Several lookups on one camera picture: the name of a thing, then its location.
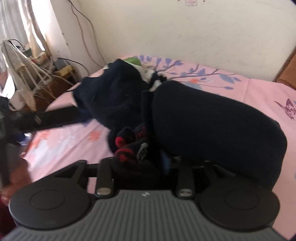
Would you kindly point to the small wall sticker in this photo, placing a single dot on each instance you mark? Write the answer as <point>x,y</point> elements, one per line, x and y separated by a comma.
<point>191,2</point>

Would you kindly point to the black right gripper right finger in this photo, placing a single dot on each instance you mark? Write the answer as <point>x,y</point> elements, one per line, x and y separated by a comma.
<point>189,178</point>

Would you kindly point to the pink floral bed sheet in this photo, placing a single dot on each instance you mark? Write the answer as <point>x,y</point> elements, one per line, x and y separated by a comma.
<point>54,149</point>

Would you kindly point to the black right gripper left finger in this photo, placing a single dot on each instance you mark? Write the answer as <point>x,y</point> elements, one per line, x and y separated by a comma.
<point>104,182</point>

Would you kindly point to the brown perforated cushion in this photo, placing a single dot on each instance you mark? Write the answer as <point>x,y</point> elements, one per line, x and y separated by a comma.
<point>287,73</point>

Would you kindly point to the white window curtain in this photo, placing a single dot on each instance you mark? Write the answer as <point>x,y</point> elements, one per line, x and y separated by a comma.
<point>18,21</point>

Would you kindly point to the black red horse-pattern sweater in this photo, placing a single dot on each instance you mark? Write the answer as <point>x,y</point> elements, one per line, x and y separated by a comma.
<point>190,126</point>

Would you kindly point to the green object behind clothes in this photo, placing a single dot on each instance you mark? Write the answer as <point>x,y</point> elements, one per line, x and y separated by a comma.
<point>133,61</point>

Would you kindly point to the black clothes pile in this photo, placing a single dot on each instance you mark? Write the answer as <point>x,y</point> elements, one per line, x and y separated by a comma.
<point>114,98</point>

